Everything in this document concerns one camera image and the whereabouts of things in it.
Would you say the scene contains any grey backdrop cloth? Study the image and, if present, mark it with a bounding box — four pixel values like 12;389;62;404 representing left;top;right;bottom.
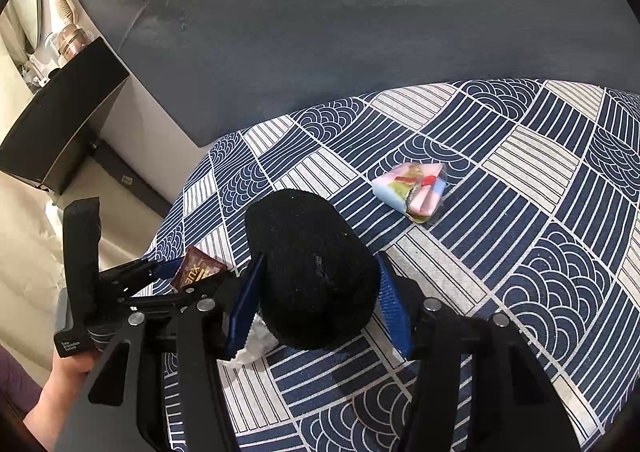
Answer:
67;0;640;148

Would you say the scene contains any pink snack wrapper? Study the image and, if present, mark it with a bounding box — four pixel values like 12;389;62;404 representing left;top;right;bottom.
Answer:
371;162;447;224

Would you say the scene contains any person's left hand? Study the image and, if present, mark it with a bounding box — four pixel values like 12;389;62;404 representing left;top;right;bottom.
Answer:
47;344;103;405

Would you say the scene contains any black wall shelf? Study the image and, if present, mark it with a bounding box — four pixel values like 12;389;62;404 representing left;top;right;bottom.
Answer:
0;37;132;196

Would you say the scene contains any black cloth bundle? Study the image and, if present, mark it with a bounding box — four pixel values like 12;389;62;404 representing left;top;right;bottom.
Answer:
245;189;379;351

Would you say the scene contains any white tissue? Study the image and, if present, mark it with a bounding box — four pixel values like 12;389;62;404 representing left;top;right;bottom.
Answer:
235;315;279;364

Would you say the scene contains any white bottle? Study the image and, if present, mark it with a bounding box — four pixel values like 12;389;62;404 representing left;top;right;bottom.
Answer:
41;32;61;64

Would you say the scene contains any blue white patterned tablecloth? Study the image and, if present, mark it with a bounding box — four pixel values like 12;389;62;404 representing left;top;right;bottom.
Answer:
145;77;640;452

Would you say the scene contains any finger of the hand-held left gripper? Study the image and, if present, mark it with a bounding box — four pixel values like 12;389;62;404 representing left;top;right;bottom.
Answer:
120;279;226;315
97;257;182;300

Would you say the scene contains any person's left forearm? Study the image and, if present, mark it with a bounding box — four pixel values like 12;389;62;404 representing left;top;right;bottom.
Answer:
24;384;73;451

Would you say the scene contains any black board with sticker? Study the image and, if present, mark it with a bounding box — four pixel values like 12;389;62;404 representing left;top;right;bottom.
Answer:
90;139;173;219

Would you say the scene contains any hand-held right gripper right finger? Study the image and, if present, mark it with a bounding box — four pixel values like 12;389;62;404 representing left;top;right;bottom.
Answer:
375;251;583;452

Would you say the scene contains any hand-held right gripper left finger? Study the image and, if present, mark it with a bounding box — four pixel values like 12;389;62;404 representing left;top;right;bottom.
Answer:
52;253;267;452

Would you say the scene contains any brown snack wrapper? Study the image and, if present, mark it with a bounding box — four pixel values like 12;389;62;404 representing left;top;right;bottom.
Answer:
171;247;224;294

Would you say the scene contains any copper lid jar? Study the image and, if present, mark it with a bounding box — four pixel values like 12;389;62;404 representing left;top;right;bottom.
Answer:
57;25;94;59

